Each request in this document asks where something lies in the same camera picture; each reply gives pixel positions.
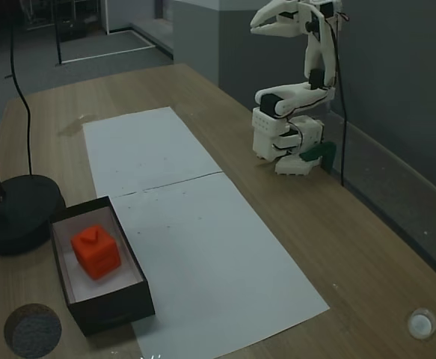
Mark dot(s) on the orange cube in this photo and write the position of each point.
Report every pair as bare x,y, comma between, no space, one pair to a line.
97,252

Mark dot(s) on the black round-base stand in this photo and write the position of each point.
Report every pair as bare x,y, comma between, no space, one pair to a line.
19,213

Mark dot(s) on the green table clamp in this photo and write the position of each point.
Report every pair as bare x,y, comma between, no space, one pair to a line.
320,151

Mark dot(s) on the dark round table hole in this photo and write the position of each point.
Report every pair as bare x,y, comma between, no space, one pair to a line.
32,333

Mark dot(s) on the thin black pole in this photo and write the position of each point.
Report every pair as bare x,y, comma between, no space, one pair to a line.
58,33

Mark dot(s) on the white paper sheet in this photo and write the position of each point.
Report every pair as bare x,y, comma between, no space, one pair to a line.
217,269
143,149

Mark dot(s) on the small white round cap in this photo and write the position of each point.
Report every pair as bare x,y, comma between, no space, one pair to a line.
422,324

